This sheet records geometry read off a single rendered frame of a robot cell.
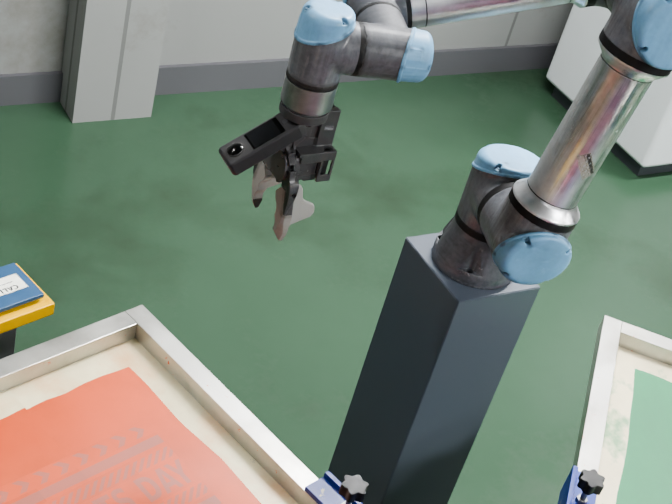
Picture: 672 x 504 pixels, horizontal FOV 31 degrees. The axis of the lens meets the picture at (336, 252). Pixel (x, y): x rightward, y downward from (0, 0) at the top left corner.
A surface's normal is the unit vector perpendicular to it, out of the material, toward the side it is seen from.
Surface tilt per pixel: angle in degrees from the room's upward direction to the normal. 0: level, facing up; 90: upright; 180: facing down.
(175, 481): 0
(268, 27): 90
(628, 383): 0
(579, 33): 90
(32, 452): 0
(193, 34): 90
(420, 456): 90
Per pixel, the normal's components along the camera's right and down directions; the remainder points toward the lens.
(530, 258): 0.12, 0.72
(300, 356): 0.23, -0.77
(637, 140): -0.86, 0.13
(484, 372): 0.46, 0.62
